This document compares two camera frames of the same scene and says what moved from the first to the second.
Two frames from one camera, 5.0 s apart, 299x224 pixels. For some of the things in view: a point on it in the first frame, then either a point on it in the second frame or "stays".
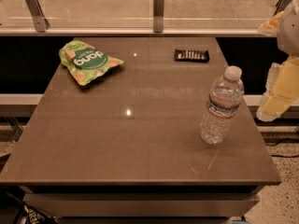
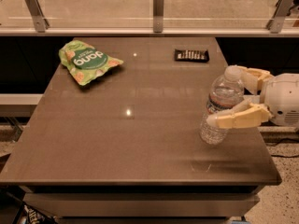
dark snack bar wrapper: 192,55 stays
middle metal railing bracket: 158,10 stays
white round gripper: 290,35 -> 282,97
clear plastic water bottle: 225,95 stays
